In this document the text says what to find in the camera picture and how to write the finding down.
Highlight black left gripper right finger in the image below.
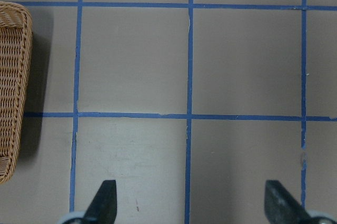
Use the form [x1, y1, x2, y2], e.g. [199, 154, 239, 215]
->
[264, 180, 311, 224]

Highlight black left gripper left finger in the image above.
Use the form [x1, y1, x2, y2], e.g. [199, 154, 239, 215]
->
[83, 180, 117, 223]

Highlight brown wicker basket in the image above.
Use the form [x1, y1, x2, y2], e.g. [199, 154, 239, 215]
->
[1, 2, 33, 184]

